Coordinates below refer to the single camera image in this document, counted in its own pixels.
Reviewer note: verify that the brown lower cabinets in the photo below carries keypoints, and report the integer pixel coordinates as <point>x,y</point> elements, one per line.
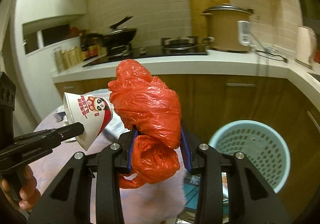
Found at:
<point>211,101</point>

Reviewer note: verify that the red plastic bag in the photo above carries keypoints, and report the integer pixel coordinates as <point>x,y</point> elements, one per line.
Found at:
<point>145,102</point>

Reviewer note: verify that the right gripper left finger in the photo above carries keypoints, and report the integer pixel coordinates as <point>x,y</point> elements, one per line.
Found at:
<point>67,199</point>

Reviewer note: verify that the red item on counter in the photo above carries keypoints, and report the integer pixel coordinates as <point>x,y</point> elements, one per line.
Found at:
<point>317,56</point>

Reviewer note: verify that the left hand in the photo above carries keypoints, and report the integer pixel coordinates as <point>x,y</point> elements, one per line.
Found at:
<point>29,193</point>

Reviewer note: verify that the red label sauce bottle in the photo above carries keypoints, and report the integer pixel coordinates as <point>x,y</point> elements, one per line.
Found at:
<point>95,47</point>

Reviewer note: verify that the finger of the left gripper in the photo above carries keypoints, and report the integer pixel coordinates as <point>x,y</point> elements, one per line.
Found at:
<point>71,131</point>

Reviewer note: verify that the dark sauce bottle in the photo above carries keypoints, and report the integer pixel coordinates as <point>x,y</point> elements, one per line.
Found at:
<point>85,43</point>

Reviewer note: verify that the yellow utensil basket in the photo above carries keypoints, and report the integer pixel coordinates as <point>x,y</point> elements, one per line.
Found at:
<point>71,57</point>

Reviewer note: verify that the black wok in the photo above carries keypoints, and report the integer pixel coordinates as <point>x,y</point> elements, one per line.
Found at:
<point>119,36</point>

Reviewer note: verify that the black gas stove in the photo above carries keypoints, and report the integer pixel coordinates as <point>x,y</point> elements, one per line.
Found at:
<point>180,46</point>

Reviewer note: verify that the light blue waste basket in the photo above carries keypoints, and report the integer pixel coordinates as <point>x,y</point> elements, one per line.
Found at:
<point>262,145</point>

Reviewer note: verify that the white blue milk carton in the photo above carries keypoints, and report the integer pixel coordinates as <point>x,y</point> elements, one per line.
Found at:
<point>60,115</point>

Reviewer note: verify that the white kitchen countertop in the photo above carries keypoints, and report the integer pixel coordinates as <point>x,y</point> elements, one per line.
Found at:
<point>227,63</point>

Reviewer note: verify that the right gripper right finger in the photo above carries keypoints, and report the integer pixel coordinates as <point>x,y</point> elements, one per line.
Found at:
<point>250,198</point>

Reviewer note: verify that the white red panda paper cup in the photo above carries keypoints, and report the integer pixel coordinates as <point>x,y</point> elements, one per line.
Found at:
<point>91,111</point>

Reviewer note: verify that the cream electric kettle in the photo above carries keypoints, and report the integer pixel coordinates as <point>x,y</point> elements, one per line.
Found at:
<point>306,46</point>

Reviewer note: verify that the steel canister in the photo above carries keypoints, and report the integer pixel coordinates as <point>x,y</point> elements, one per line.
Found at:
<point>59,59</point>

